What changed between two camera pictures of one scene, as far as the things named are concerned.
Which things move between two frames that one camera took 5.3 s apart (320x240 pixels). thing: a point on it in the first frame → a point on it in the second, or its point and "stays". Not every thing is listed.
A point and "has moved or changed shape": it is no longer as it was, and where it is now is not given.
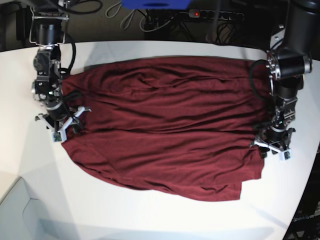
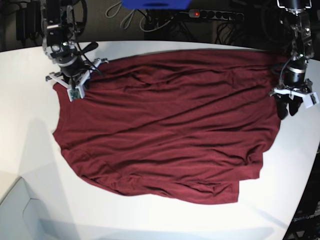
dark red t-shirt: (184, 127) has moved or changed shape
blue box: (157, 4) stays
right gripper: (275, 139) → (281, 95)
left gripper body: (62, 125) → (70, 83)
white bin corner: (21, 217) stays
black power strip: (223, 15) stays
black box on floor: (24, 19) stays
